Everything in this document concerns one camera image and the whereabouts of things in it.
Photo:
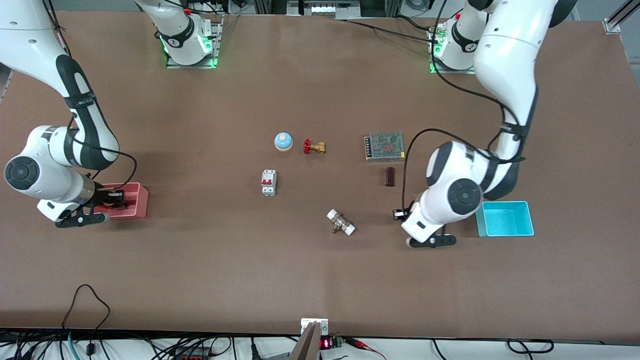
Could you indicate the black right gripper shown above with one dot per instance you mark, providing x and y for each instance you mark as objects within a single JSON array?
[{"x": 106, "y": 195}]

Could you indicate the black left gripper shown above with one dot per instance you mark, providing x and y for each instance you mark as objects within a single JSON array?
[{"x": 399, "y": 214}]

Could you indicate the dark brown capacitor block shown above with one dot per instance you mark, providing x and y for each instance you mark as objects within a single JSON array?
[{"x": 390, "y": 177}]

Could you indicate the white circuit breaker red switches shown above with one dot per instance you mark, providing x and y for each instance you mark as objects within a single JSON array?
[{"x": 268, "y": 182}]

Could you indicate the blue desk bell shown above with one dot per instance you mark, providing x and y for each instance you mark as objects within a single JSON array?
[{"x": 280, "y": 145}]

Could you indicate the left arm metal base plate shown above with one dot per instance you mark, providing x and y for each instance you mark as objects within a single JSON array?
[{"x": 445, "y": 71}]

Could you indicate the metal fitting white caps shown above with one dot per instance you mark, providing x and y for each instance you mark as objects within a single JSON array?
[{"x": 341, "y": 222}]

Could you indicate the grey metal camera mount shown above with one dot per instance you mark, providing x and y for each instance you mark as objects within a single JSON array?
[{"x": 307, "y": 345}]

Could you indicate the pink plastic bin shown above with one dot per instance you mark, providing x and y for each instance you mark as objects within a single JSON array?
[{"x": 140, "y": 200}]

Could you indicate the yellow push button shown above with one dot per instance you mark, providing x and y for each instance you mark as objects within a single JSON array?
[{"x": 114, "y": 202}]

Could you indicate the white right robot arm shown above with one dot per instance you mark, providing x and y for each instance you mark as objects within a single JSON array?
[{"x": 30, "y": 40}]

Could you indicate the aluminium profile post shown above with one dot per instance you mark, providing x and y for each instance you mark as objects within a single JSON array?
[{"x": 612, "y": 25}]

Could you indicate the metal mesh power supply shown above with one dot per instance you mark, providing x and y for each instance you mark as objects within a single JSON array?
[{"x": 386, "y": 146}]

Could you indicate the cyan plastic bin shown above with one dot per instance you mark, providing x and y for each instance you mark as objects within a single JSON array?
[{"x": 505, "y": 220}]

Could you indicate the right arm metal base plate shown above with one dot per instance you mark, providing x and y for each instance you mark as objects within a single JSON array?
[{"x": 192, "y": 65}]

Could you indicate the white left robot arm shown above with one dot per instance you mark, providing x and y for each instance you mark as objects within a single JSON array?
[{"x": 505, "y": 50}]

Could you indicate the black power strip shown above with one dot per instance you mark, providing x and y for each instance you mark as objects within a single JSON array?
[{"x": 192, "y": 354}]

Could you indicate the red led display module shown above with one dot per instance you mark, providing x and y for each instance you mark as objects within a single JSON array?
[{"x": 325, "y": 343}]

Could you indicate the aluminium frame rail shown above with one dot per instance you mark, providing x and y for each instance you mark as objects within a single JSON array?
[{"x": 322, "y": 9}]

